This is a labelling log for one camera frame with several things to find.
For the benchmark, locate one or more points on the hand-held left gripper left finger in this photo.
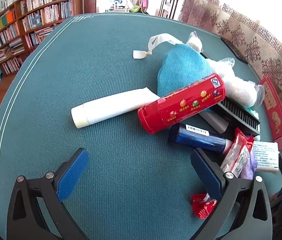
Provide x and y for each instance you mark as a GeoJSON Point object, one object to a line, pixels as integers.
{"type": "Point", "coordinates": [73, 172]}

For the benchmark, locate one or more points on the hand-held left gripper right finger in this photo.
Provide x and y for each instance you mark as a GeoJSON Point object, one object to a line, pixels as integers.
{"type": "Point", "coordinates": [206, 177]}

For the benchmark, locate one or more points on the dark blue bottle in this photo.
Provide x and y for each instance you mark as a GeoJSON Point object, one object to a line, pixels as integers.
{"type": "Point", "coordinates": [196, 140]}

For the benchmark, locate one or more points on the red gift box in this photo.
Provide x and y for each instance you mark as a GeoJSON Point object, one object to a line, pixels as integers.
{"type": "Point", "coordinates": [273, 110]}

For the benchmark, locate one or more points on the black comb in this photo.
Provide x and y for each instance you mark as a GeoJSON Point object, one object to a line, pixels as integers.
{"type": "Point", "coordinates": [238, 116]}

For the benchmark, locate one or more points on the green desktop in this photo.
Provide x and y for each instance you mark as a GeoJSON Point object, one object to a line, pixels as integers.
{"type": "Point", "coordinates": [106, 67]}

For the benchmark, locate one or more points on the white box with blue print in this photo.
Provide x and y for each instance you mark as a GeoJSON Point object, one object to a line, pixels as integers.
{"type": "Point", "coordinates": [264, 155]}

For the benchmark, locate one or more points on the red candy wrapper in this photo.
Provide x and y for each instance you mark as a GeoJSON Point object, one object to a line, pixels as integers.
{"type": "Point", "coordinates": [201, 207]}

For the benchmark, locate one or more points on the red snack packet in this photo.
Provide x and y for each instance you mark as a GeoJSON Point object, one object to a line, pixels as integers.
{"type": "Point", "coordinates": [238, 155]}

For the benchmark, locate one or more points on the purple bag roll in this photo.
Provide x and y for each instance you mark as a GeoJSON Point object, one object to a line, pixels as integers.
{"type": "Point", "coordinates": [249, 167]}

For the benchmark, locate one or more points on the teal square plastic case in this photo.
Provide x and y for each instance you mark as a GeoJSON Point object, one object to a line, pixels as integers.
{"type": "Point", "coordinates": [249, 110]}

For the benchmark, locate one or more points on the white squeeze tube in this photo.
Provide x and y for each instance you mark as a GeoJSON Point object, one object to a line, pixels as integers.
{"type": "Point", "coordinates": [106, 110]}

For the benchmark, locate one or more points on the red cylindrical can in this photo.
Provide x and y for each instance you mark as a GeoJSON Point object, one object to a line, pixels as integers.
{"type": "Point", "coordinates": [181, 105]}

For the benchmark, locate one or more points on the plastic-wrapped white roll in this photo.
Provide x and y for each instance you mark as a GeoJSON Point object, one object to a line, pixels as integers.
{"type": "Point", "coordinates": [236, 87]}

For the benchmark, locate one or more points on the patterned curtain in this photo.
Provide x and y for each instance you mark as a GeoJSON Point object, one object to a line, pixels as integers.
{"type": "Point", "coordinates": [256, 42]}

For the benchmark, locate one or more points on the zip bag with cotton roll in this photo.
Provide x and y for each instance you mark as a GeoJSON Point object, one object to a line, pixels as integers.
{"type": "Point", "coordinates": [196, 43]}

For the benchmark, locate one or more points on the wooden bookshelf with books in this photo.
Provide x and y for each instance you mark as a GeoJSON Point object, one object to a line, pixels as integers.
{"type": "Point", "coordinates": [43, 7]}

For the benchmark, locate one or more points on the green plastic basin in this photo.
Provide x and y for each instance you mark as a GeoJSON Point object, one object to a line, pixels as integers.
{"type": "Point", "coordinates": [134, 9]}

